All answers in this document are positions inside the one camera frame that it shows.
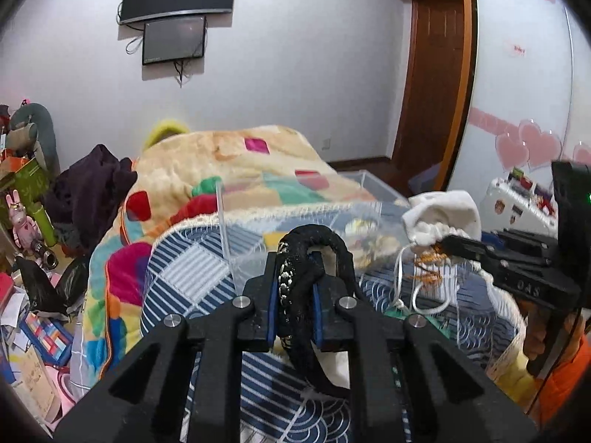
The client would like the white drawstring bag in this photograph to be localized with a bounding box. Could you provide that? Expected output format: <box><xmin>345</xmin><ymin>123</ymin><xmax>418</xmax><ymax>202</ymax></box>
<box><xmin>394</xmin><ymin>190</ymin><xmax>482</xmax><ymax>316</ymax></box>

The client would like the black and white pouch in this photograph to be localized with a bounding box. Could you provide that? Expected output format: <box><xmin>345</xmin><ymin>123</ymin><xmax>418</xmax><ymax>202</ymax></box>
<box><xmin>276</xmin><ymin>224</ymin><xmax>366</xmax><ymax>400</ymax></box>

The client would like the yellow sponge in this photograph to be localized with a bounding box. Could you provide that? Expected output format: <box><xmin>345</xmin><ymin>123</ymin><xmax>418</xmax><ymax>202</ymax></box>
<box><xmin>263</xmin><ymin>232</ymin><xmax>286</xmax><ymax>252</ymax></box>

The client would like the green knitted cloth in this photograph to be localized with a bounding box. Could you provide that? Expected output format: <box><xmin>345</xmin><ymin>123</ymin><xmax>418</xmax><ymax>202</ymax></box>
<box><xmin>394</xmin><ymin>313</ymin><xmax>437</xmax><ymax>328</ymax></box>

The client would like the floral scrunchie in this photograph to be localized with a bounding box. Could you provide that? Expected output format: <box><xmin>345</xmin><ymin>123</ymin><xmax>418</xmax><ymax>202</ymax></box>
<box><xmin>342</xmin><ymin>218</ymin><xmax>403</xmax><ymax>273</ymax></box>

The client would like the person's hand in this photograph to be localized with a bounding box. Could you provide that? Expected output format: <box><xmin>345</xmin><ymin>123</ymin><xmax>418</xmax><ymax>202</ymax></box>
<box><xmin>521</xmin><ymin>301</ymin><xmax>574</xmax><ymax>363</ymax></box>

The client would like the white suitcase with stickers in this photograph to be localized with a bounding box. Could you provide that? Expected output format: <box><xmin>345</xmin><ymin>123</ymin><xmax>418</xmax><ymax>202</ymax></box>
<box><xmin>479</xmin><ymin>168</ymin><xmax>558</xmax><ymax>237</ymax></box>

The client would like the blue patterned tablecloth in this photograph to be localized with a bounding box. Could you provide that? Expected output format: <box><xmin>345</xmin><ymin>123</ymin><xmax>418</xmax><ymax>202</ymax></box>
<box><xmin>138</xmin><ymin>202</ymin><xmax>528</xmax><ymax>443</ymax></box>

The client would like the clear plastic storage box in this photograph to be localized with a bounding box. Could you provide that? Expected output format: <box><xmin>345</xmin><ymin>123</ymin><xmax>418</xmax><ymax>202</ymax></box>
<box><xmin>214</xmin><ymin>169</ymin><xmax>412</xmax><ymax>296</ymax></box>

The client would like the wooden wardrobe with sliding doors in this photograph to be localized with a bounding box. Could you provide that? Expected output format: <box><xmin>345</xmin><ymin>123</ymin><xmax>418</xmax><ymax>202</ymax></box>
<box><xmin>359</xmin><ymin>0</ymin><xmax>591</xmax><ymax>204</ymax></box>

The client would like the brown wooden door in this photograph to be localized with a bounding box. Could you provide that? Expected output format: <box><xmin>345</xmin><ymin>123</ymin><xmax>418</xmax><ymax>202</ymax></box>
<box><xmin>392</xmin><ymin>0</ymin><xmax>464</xmax><ymax>194</ymax></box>

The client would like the colourful plush blanket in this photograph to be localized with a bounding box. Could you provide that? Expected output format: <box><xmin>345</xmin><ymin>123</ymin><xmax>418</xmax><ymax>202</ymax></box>
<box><xmin>80</xmin><ymin>124</ymin><xmax>376</xmax><ymax>388</ymax></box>

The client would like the dark purple clothing pile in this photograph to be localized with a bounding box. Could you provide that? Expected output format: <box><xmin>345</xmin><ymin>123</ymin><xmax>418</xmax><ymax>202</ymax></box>
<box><xmin>42</xmin><ymin>144</ymin><xmax>137</xmax><ymax>254</ymax></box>

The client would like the pink rabbit toy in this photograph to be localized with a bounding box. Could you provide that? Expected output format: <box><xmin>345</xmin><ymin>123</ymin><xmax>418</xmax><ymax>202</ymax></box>
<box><xmin>6</xmin><ymin>189</ymin><xmax>42</xmax><ymax>253</ymax></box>

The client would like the green bottle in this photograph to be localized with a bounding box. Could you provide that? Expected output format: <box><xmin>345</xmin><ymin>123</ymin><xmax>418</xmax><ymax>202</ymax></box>
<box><xmin>32</xmin><ymin>204</ymin><xmax>57</xmax><ymax>247</ymax></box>

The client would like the green cardboard box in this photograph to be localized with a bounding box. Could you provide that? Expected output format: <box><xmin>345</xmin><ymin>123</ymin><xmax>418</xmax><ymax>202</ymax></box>
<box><xmin>1</xmin><ymin>157</ymin><xmax>49</xmax><ymax>214</ymax></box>

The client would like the yellow chair back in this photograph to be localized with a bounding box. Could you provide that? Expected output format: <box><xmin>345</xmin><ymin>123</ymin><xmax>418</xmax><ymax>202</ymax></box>
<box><xmin>143</xmin><ymin>119</ymin><xmax>190</xmax><ymax>149</ymax></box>

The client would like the grey plush toy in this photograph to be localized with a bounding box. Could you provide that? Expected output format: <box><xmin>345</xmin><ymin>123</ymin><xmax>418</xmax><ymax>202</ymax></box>
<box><xmin>6</xmin><ymin>103</ymin><xmax>60</xmax><ymax>179</ymax></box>

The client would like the small wall monitor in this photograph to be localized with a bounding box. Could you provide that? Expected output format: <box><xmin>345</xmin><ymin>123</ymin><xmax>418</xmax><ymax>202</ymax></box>
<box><xmin>142</xmin><ymin>16</ymin><xmax>206</xmax><ymax>66</ymax></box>

